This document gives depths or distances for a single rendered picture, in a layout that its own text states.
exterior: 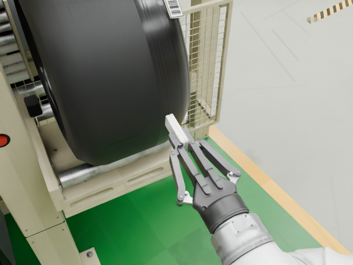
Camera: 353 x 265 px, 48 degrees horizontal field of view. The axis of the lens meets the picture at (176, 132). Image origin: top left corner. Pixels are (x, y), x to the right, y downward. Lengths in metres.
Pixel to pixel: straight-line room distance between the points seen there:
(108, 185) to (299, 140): 1.56
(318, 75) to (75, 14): 2.36
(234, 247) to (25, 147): 0.64
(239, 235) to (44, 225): 0.86
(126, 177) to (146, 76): 0.42
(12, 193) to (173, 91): 0.58
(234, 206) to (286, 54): 2.50
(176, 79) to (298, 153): 1.64
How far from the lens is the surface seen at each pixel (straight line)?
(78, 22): 0.78
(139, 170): 1.15
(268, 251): 0.63
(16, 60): 1.39
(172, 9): 0.84
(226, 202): 0.65
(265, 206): 2.14
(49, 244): 1.46
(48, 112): 1.29
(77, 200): 1.14
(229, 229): 0.63
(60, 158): 1.30
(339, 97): 2.83
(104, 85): 0.78
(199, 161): 0.71
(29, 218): 1.31
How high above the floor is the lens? 1.78
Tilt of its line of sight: 48 degrees down
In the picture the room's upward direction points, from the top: straight up
